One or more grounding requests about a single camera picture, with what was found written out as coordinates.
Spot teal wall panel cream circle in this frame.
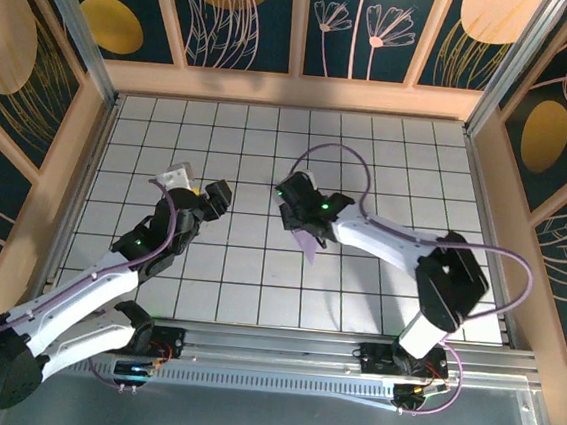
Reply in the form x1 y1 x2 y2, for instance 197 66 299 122
414 0 549 97

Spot aluminium frame post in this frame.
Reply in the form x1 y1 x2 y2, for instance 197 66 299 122
15 0 130 107
464 0 567 144

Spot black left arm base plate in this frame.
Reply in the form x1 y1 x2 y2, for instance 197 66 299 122
146 323 188 363

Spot teal wall panel cream disc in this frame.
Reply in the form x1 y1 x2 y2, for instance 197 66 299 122
0 0 95 177

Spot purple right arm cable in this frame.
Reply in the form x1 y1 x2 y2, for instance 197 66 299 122
268 140 543 425

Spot small circuit board with wires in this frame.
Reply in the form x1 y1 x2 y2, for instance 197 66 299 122
389 378 452 415
110 355 163 387

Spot aluminium mounting rail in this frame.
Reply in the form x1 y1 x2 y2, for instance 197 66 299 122
0 299 547 399

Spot slotted grey cable duct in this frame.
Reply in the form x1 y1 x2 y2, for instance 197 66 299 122
54 348 402 409

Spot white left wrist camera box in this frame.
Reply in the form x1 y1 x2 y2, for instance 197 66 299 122
148 158 195 193

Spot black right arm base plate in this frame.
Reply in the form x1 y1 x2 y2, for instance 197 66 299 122
355 340 452 383

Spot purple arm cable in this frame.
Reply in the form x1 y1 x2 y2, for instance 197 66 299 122
0 162 183 425
268 140 543 425

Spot teal wall panel pink flowers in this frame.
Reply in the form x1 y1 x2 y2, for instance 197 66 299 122
301 0 442 89

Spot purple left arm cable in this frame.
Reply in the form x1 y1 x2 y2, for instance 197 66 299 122
0 162 183 425

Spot aluminium side rail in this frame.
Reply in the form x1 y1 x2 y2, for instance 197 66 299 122
444 127 543 352
36 89 123 307

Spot teal wall panel orange circle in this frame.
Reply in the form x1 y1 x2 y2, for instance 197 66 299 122
155 0 298 77

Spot grey metal sheet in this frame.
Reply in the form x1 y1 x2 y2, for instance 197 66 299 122
0 340 566 425

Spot light purple paper sheet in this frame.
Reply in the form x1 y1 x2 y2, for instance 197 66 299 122
288 227 321 266

